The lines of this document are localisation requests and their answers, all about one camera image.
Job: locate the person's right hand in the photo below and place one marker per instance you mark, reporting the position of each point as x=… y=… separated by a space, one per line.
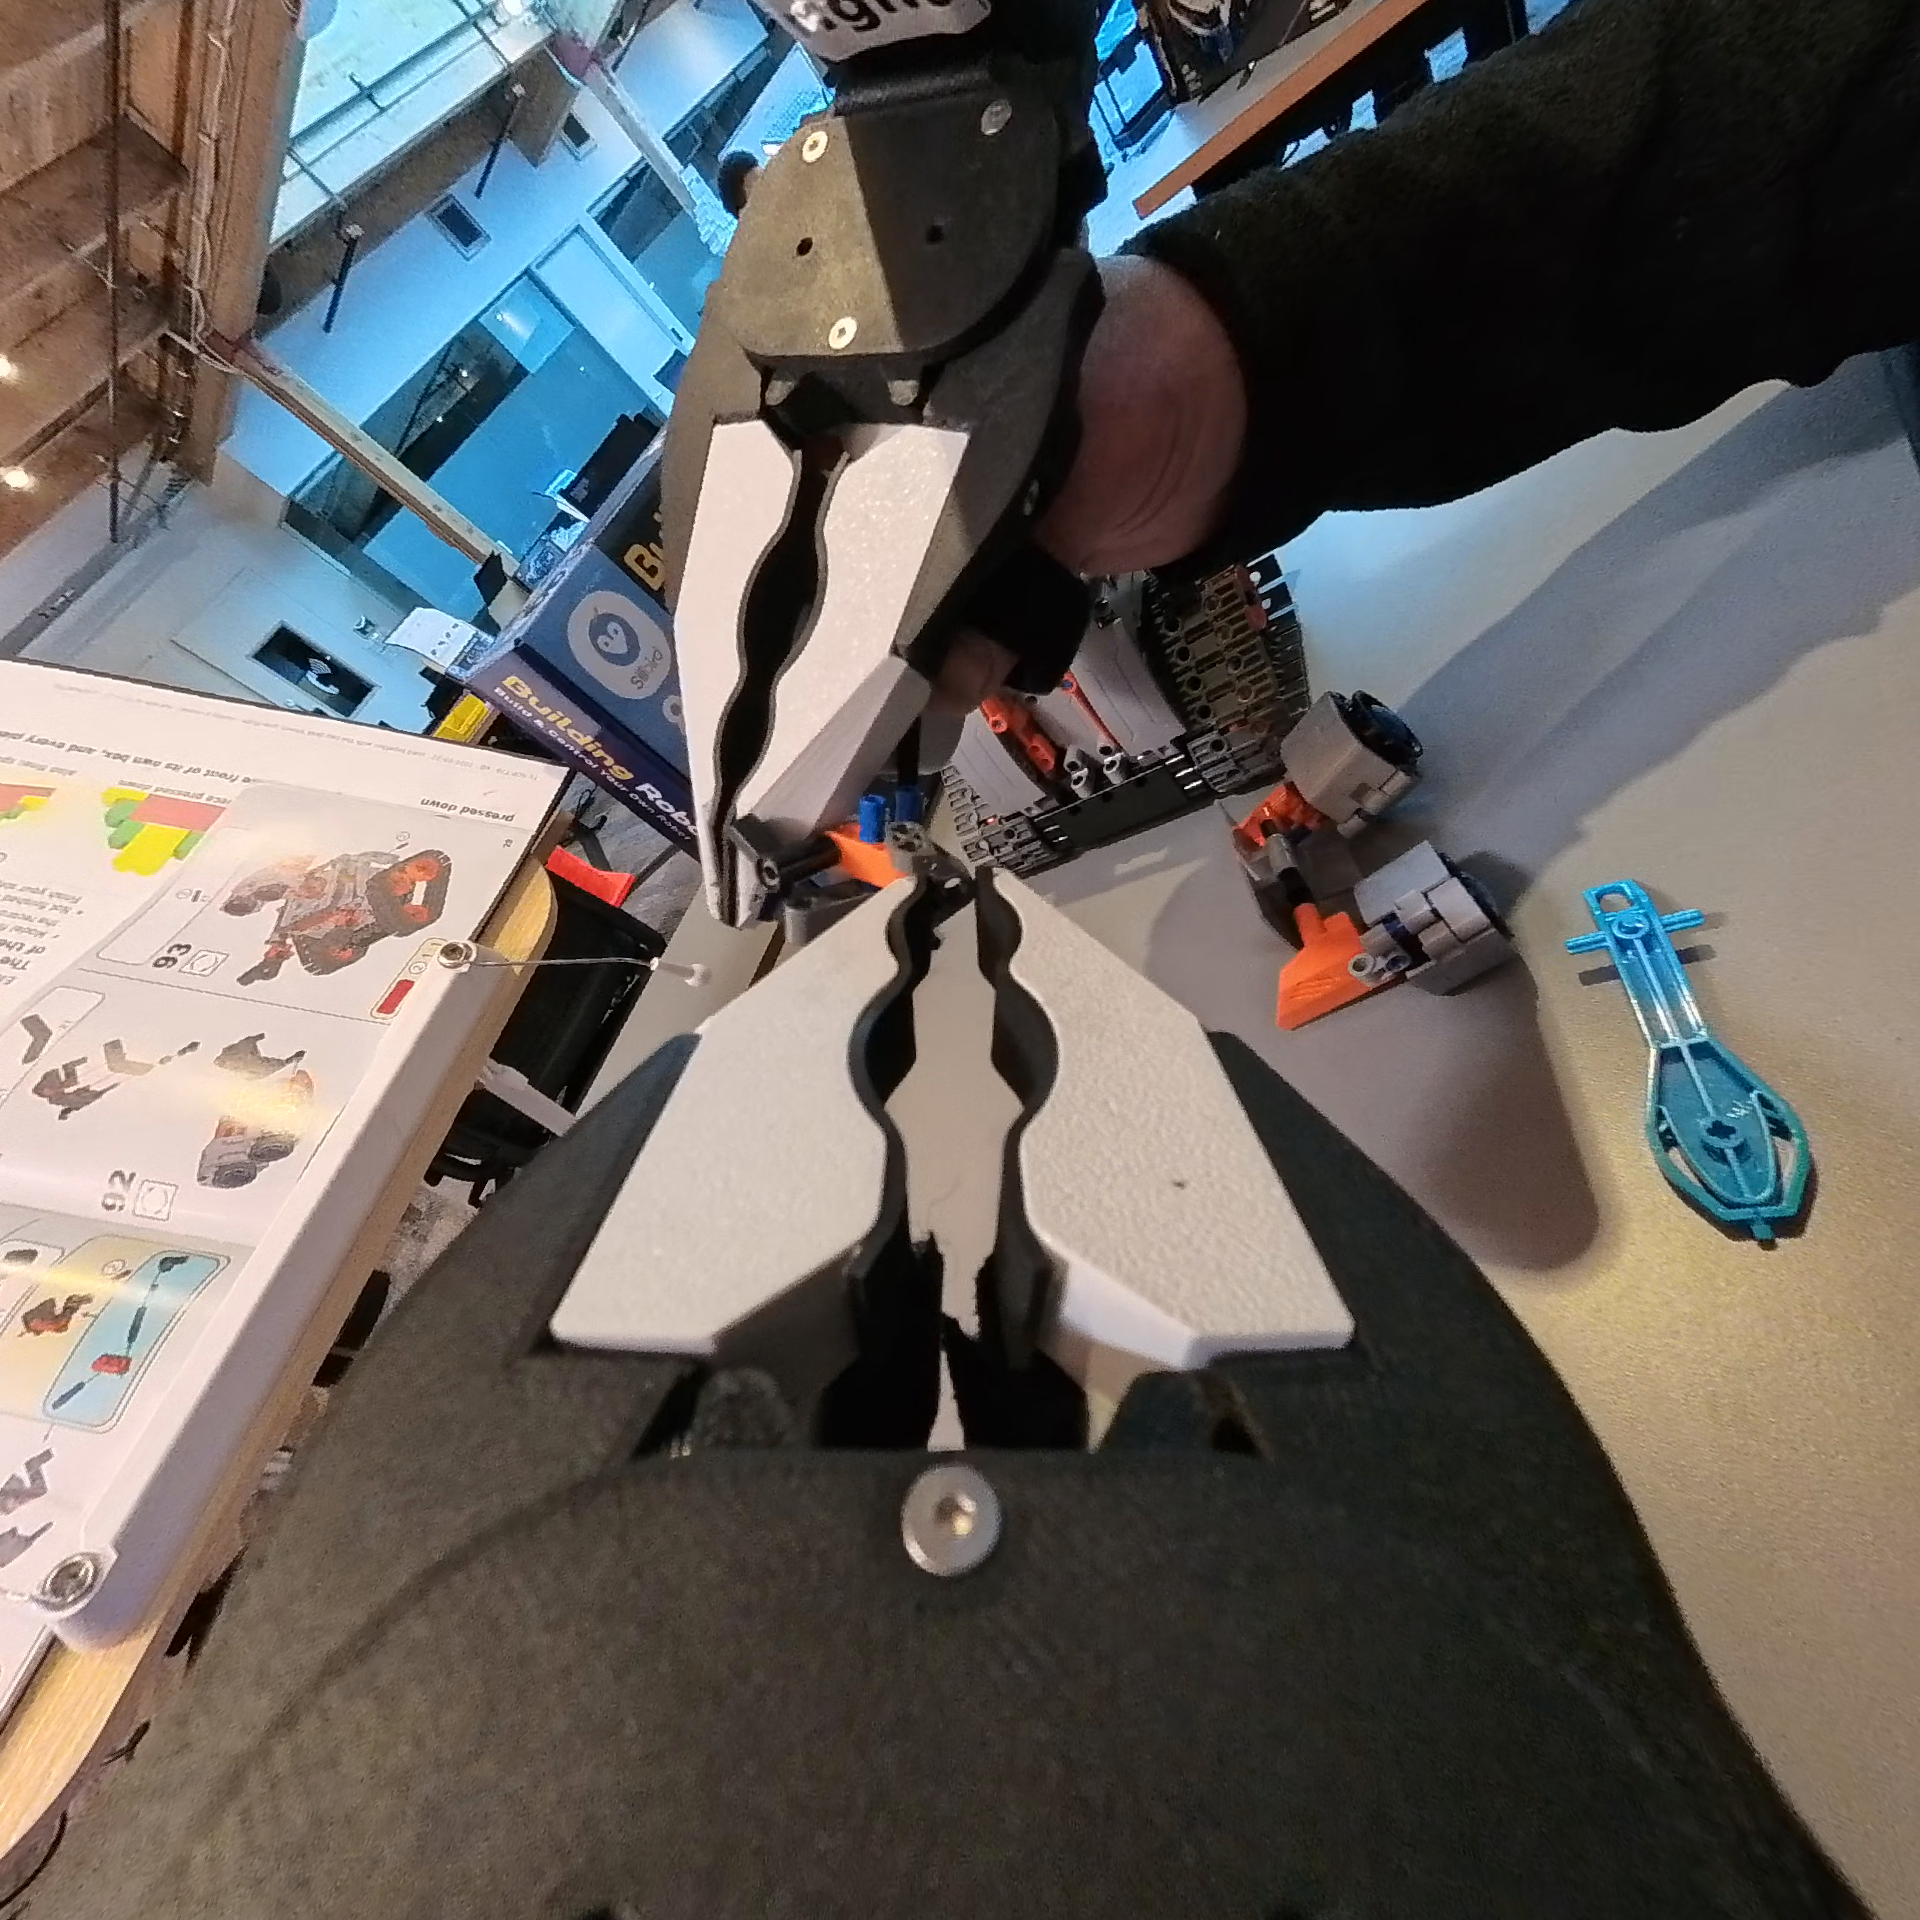
x=1154 y=421

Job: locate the white book stand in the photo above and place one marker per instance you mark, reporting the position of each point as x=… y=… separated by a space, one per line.
x=376 y=1276

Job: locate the instruction booklet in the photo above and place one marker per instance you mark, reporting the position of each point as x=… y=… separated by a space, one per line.
x=224 y=974

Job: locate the person's right forearm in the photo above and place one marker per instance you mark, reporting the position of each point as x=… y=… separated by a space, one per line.
x=1501 y=225

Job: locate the black toy car box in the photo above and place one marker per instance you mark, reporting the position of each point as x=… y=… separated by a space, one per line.
x=1230 y=38

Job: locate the blue robot kit box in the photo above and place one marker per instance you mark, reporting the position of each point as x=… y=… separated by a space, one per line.
x=600 y=662

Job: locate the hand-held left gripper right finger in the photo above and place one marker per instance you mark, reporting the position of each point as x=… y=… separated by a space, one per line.
x=1184 y=1201

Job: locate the grey orange toy arm assembly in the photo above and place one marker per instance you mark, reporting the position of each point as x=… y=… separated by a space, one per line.
x=862 y=856

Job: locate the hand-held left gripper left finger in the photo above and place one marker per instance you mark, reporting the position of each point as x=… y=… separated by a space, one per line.
x=720 y=1201

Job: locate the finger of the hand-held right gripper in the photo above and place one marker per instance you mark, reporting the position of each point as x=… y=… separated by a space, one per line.
x=743 y=556
x=869 y=599

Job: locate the tracked toy robot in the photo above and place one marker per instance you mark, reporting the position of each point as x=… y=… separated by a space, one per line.
x=1141 y=721

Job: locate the wooden workbench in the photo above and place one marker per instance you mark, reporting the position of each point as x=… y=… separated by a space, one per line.
x=1277 y=120

